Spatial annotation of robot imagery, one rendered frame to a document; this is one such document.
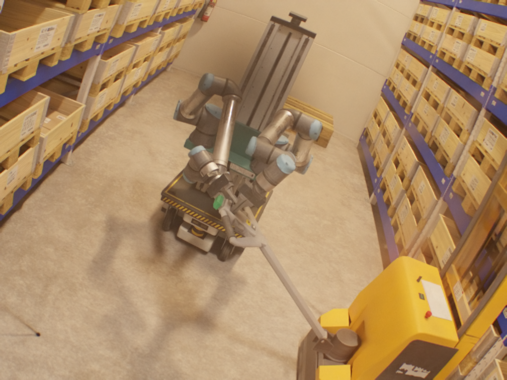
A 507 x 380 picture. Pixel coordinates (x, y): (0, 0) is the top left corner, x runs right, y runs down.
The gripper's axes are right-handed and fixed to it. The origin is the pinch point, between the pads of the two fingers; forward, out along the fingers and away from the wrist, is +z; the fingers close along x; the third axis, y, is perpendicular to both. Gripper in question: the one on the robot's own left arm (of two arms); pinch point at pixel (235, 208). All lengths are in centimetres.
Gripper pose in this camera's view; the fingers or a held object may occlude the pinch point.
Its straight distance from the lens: 250.9
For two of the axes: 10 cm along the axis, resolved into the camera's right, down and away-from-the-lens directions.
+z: -7.0, 6.2, 3.4
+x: -7.1, -6.7, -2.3
